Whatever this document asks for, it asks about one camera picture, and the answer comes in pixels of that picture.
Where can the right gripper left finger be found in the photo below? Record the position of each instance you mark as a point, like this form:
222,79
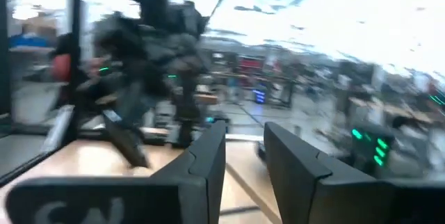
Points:
205,182

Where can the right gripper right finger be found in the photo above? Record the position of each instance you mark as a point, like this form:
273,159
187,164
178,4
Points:
299,189

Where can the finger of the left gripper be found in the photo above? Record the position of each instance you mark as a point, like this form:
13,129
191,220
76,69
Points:
127,144

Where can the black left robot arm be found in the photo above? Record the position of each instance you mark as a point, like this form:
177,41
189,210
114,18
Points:
156,25

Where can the black device green lights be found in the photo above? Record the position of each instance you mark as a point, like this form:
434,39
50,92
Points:
365,154

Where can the blue lit device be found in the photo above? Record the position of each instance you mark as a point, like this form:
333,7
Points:
259,96

